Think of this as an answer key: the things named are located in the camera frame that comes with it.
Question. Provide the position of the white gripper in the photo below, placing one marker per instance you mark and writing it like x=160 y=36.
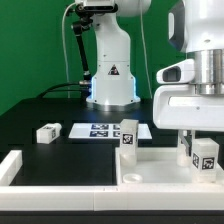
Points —
x=178 y=106

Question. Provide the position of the white square table top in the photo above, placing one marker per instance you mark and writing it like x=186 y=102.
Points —
x=153 y=165

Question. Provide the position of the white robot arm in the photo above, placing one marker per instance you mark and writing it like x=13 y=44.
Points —
x=196 y=28

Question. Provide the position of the white U-shaped obstacle fence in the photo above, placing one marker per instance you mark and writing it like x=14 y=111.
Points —
x=153 y=196

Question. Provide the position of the white sheet with tag markers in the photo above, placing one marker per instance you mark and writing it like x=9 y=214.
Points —
x=97 y=131

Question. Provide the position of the grey camera on mount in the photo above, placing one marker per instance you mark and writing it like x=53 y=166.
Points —
x=99 y=4

